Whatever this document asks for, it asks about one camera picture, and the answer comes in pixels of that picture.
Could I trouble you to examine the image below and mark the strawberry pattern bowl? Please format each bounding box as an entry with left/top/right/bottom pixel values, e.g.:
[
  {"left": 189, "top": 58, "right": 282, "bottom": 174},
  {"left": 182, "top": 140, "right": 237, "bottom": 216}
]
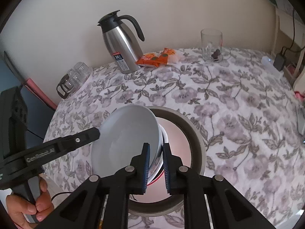
[{"left": 147, "top": 124, "right": 169, "bottom": 185}]

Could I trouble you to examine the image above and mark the stainless steel plate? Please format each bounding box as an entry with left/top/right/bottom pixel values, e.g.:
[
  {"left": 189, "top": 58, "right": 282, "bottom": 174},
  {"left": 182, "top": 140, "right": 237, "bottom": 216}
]
[{"left": 129, "top": 106, "right": 206, "bottom": 217}]

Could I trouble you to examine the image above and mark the light blue bowl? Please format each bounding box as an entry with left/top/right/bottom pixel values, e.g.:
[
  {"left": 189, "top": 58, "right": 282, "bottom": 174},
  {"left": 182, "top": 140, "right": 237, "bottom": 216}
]
[{"left": 91, "top": 104, "right": 161, "bottom": 177}]

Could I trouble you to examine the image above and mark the person's left hand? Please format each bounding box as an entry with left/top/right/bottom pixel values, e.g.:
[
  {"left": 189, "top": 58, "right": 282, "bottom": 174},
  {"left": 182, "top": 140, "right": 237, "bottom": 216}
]
[{"left": 6, "top": 177, "right": 54, "bottom": 228}]

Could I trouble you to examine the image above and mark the upturned drinking glass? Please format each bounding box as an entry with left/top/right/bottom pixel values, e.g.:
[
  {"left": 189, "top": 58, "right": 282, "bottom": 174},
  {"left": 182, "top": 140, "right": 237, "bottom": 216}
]
[
  {"left": 67, "top": 69, "right": 83, "bottom": 88},
  {"left": 74, "top": 62, "right": 92, "bottom": 82}
]

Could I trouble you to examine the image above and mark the floral grey tablecloth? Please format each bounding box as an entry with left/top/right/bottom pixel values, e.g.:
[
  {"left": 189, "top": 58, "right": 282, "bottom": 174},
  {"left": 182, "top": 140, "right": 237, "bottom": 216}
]
[{"left": 45, "top": 48, "right": 304, "bottom": 227}]

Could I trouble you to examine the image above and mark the orange snack packet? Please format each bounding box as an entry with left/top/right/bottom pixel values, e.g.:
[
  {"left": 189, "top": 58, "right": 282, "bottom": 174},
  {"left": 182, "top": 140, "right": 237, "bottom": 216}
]
[
  {"left": 158, "top": 48, "right": 185, "bottom": 65},
  {"left": 136, "top": 53, "right": 160, "bottom": 67}
]

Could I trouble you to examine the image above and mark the stainless steel thermos jug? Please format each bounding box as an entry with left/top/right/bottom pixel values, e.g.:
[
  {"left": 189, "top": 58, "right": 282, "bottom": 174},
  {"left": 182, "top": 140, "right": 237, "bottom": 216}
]
[{"left": 98, "top": 11, "right": 145, "bottom": 74}]

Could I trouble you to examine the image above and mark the clear glass mug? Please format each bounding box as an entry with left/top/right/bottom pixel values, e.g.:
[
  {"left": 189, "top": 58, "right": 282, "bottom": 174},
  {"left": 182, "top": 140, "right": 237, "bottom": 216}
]
[{"left": 201, "top": 28, "right": 223, "bottom": 62}]

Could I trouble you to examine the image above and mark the white phone stand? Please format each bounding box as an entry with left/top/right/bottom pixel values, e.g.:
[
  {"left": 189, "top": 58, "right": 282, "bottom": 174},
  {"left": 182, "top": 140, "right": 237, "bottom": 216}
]
[{"left": 296, "top": 106, "right": 305, "bottom": 143}]

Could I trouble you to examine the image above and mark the white power strip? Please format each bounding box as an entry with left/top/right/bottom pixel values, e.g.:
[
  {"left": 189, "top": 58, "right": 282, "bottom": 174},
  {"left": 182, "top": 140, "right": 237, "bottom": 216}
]
[{"left": 261, "top": 56, "right": 284, "bottom": 79}]

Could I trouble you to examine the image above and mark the black charger adapter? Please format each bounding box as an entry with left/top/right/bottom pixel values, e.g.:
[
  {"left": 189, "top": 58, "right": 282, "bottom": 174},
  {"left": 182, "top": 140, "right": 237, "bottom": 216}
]
[{"left": 273, "top": 53, "right": 287, "bottom": 71}]

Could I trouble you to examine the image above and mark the white lattice shelf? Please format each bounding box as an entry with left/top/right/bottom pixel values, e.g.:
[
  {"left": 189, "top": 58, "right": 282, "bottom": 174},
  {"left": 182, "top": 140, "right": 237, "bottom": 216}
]
[{"left": 271, "top": 8, "right": 304, "bottom": 93}]

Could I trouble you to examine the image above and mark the glass teapot black handle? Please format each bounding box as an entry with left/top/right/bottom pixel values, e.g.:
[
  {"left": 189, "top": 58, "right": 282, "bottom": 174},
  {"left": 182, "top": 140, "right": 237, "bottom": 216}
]
[{"left": 56, "top": 74, "right": 75, "bottom": 99}]

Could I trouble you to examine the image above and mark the black charger cable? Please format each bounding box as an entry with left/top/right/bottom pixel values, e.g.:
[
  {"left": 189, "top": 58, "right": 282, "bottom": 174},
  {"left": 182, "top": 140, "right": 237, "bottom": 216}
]
[{"left": 281, "top": 7, "right": 303, "bottom": 58}]

